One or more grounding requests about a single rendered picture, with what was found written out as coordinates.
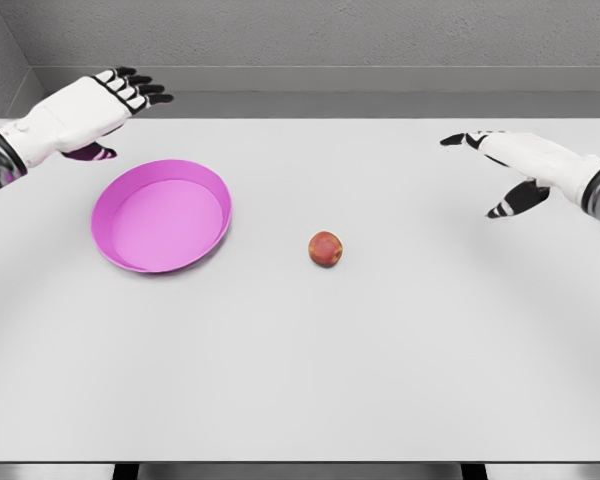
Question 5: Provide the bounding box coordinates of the red apple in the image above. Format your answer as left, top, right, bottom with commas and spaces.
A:
308, 230, 344, 268

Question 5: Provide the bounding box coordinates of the pink round plate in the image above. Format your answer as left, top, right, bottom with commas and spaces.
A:
90, 158, 233, 275

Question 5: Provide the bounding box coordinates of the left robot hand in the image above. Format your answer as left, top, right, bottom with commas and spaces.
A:
33, 66, 175, 163

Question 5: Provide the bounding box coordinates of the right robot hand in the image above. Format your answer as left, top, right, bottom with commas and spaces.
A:
439, 130, 579, 220

